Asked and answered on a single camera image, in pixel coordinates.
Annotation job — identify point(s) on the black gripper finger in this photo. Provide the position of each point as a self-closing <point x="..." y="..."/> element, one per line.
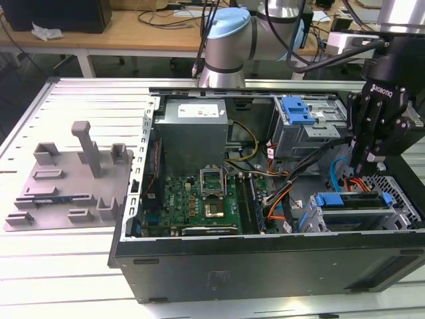
<point x="398" y="136"/>
<point x="355" y="116"/>

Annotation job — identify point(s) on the CPU socket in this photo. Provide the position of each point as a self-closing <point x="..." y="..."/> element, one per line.
<point x="214" y="208"/>

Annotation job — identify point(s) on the black PC case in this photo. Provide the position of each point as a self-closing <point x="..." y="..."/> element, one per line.
<point x="265" y="272"/>

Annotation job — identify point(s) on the green motherboard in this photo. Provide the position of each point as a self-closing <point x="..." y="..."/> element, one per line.
<point x="179" y="199"/>

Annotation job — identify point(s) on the crumpled white plastic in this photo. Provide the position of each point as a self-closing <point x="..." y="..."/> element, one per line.
<point x="46" y="32"/>

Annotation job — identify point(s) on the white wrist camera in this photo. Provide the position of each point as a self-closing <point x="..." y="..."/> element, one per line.
<point x="345" y="41"/>

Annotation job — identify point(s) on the small black box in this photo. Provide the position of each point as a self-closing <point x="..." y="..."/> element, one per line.
<point x="341" y="23"/>

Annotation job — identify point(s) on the black computer tower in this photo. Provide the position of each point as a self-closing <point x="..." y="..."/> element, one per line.
<point x="59" y="15"/>

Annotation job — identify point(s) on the blue drive latch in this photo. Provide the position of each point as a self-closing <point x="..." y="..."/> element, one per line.
<point x="295" y="111"/>

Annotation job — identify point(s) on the black graphics card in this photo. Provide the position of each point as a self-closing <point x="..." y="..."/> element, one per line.
<point x="209" y="230"/>

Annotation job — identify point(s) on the grey metal disk bay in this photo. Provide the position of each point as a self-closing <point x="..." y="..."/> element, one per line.
<point x="401" y="219"/>

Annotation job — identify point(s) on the black RAM stick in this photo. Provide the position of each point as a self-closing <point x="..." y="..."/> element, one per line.
<point x="258" y="206"/>

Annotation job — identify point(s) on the hard disk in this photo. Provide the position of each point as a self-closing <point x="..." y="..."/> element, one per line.
<point x="328" y="200"/>

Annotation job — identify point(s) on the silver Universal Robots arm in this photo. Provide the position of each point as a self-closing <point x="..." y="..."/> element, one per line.
<point x="229" y="50"/>

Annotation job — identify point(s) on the grey optical drive cage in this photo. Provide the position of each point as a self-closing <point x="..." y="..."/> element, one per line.
<point x="299" y="139"/>

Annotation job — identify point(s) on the grey power supply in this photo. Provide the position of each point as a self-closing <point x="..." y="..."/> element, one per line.
<point x="189" y="136"/>

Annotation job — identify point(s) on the grey parts rack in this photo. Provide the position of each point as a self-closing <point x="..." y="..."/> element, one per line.
<point x="66" y="186"/>

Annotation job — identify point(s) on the black desktop box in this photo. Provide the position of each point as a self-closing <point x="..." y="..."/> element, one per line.
<point x="308" y="33"/>

